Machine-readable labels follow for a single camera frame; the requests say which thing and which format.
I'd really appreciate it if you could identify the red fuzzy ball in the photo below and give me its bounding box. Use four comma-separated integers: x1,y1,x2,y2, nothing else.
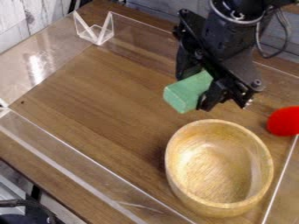
265,106,299,137

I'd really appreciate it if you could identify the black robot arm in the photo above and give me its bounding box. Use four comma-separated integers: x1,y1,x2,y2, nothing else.
162,0,294,113

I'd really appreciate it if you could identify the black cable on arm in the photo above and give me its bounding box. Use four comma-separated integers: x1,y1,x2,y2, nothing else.
254,5,290,60

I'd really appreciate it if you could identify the brown wooden bowl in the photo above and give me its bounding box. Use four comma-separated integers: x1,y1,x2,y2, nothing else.
164,119,274,218

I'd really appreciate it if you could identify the clear acrylic corner bracket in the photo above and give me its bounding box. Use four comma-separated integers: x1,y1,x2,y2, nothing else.
71,11,114,46

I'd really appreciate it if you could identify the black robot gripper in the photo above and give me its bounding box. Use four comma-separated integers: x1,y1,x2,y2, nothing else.
172,9,265,112

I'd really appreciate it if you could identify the black device with cable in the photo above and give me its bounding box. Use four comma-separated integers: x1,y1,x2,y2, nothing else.
0,194,65,224

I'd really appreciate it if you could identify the green rectangular block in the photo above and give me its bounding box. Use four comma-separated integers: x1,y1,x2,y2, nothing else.
162,70,212,114

